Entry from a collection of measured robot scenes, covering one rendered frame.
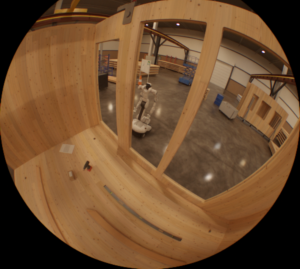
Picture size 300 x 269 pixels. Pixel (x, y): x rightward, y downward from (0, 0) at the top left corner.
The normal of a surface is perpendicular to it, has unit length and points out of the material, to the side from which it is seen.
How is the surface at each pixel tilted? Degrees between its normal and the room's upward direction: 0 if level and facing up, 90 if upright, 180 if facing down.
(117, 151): 0
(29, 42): 90
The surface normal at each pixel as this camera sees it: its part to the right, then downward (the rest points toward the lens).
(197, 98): -0.64, 0.37
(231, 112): -0.95, 0.04
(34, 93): 0.76, 0.48
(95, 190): 0.16, -0.80
